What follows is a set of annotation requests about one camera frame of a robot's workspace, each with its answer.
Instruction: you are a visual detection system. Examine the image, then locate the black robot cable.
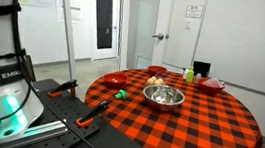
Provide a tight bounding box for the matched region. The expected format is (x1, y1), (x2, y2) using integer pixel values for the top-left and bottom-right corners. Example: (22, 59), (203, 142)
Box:
(0, 0), (126, 148)

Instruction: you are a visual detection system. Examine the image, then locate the aluminium rail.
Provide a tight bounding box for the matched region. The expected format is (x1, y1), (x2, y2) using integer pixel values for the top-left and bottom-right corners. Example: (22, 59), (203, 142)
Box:
(0, 112), (70, 148)

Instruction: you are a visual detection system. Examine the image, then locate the small clear jar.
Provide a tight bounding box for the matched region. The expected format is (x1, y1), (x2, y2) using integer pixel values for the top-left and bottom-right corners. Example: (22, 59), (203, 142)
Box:
(194, 72), (203, 85)

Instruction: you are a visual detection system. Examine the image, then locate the white door sign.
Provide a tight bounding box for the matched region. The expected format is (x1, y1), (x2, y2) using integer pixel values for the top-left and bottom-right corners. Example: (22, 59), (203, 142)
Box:
(184, 3), (205, 21)

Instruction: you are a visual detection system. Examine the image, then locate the silver door handle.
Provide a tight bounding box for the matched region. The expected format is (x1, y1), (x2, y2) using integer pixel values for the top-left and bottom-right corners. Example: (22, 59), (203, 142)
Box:
(151, 32), (165, 41)

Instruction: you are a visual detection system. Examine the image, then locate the white door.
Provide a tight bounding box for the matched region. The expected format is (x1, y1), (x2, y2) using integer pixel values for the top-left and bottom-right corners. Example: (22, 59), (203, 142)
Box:
(150, 0), (209, 73)

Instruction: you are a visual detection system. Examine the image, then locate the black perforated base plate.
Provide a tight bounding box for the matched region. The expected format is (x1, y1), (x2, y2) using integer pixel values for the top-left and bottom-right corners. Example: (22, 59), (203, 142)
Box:
(12, 74), (165, 148)

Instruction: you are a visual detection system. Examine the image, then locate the grey metal pole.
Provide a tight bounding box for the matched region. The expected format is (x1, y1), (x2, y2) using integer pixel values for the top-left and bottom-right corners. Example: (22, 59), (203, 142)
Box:
(49, 0), (85, 81)

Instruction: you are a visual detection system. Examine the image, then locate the green squeeze bottle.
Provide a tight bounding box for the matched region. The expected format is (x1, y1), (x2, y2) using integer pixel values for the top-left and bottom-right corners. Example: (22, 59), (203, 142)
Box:
(185, 65), (196, 84)

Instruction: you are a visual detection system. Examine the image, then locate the door with dark window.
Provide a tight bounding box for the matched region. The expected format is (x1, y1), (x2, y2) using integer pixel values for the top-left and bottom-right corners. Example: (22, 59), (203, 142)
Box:
(85, 0), (125, 64)

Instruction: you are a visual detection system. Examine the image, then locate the steel mixing bowl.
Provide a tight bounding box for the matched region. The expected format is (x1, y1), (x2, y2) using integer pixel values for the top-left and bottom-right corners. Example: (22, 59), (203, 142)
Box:
(140, 82), (187, 115)

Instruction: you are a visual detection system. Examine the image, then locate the white wall poster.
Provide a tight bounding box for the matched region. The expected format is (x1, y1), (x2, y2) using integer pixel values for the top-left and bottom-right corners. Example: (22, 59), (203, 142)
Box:
(49, 0), (86, 25)

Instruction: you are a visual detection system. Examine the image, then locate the empty red bowl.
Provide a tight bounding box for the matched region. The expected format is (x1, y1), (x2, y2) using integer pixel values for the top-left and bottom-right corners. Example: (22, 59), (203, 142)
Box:
(101, 71), (129, 91)

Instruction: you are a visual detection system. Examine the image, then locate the white bottle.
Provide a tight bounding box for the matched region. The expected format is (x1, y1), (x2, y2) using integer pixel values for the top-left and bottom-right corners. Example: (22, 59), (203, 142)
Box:
(182, 68), (189, 80)

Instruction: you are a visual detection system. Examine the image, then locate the red bowl with plastic bag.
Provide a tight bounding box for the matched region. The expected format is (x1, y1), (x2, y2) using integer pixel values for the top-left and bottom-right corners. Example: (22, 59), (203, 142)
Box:
(196, 76), (227, 98)

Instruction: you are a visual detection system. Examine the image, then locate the small red bowl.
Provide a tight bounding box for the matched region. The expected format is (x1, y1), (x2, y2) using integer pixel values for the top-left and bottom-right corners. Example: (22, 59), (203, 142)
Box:
(147, 64), (169, 78)

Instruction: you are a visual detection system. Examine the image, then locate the black orange clamp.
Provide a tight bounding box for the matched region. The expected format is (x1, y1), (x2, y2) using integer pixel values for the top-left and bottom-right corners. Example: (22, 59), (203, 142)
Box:
(47, 76), (80, 102)
(75, 96), (112, 132)

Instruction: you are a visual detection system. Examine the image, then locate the bread roll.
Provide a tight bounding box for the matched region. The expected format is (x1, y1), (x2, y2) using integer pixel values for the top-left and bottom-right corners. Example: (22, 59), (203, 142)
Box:
(154, 77), (166, 87)

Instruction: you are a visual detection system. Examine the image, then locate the green toy vegetable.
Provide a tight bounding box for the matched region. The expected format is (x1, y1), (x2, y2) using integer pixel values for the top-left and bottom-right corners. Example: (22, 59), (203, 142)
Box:
(113, 88), (129, 102)

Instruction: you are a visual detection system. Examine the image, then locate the orange black checked tablecloth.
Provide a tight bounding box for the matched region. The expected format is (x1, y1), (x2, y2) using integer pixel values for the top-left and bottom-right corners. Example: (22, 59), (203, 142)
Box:
(78, 62), (265, 148)

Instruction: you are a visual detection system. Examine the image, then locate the clear plastic bag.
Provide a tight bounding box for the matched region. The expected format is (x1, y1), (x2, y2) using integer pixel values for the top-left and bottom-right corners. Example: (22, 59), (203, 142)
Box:
(202, 76), (226, 90)

